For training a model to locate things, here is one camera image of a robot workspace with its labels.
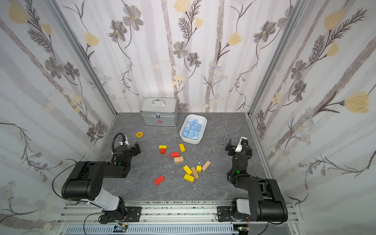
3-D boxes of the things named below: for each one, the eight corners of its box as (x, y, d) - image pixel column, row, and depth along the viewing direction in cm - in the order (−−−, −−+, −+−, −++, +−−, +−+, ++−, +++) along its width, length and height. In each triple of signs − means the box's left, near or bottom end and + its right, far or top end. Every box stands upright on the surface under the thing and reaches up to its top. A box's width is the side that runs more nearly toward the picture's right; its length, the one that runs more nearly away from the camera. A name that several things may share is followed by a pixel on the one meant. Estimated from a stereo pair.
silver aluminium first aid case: (146, 126, 115) (140, 110, 101) (150, 109, 127) (145, 93, 113) (176, 126, 115) (174, 111, 101) (177, 109, 127) (176, 94, 113)
